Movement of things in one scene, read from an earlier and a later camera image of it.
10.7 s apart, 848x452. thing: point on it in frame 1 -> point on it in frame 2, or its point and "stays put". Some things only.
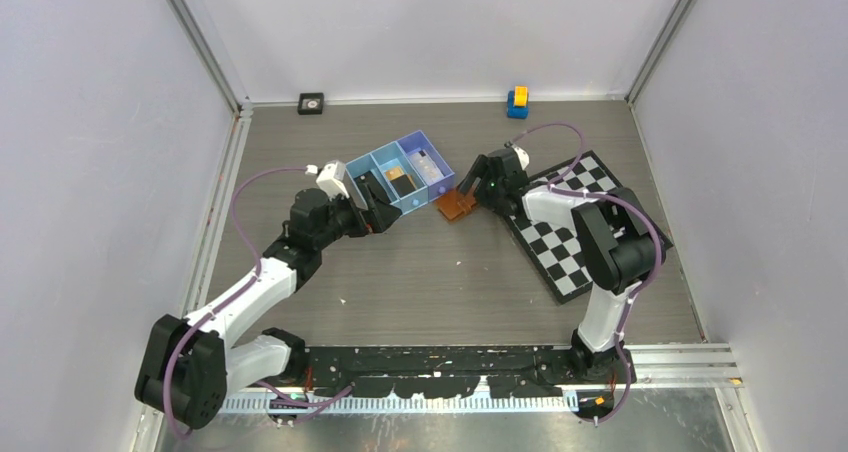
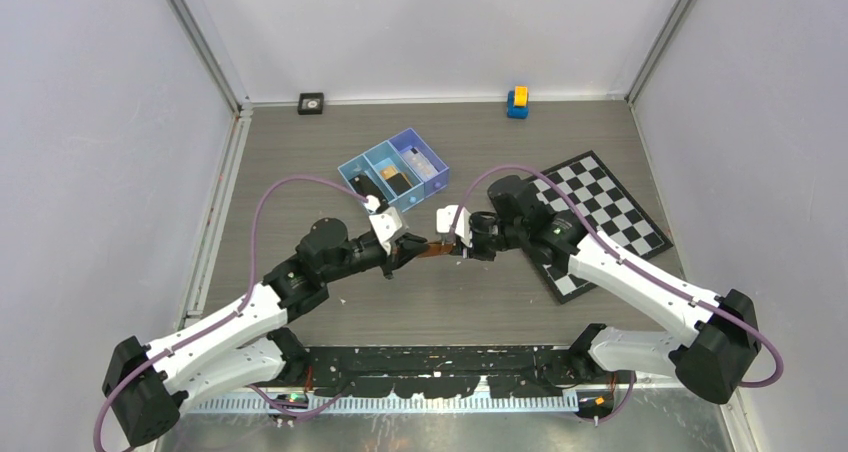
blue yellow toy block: x=518 y=102 stays put
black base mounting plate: x=509 y=370 stays put
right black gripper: x=477 y=170 -> x=475 y=252
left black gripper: x=359 y=229 -> x=405 y=243
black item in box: x=370 y=189 stays put
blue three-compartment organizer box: x=410 y=170 stays put
